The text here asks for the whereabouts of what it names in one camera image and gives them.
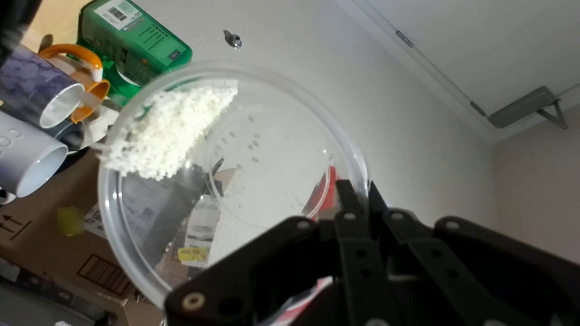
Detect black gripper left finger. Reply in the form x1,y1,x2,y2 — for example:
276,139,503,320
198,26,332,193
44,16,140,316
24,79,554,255
166,177,390,326

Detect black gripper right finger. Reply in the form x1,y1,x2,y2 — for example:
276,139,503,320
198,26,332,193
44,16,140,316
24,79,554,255
365,179,580,326

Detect green square soap bottle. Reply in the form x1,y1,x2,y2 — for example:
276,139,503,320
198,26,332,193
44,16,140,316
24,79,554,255
77,0,195,108

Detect open cardboard box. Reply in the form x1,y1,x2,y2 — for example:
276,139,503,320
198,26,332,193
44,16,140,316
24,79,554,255
0,150,206,326

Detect grey wall bracket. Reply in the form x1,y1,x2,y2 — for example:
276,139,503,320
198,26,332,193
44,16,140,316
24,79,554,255
487,83,572,132

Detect metal wall screw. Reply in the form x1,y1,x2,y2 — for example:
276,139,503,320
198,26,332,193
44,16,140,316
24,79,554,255
222,26,245,50

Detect orange mug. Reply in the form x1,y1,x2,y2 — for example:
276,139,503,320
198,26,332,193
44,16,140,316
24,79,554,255
39,41,113,126

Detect blue patterned mug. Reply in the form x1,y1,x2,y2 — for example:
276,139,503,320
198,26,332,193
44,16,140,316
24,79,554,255
0,43,88,130

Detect white rice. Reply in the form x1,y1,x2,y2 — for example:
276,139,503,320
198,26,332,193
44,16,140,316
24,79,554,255
102,83,242,182

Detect tall white mug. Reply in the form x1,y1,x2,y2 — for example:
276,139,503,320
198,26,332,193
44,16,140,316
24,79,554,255
0,110,71,200

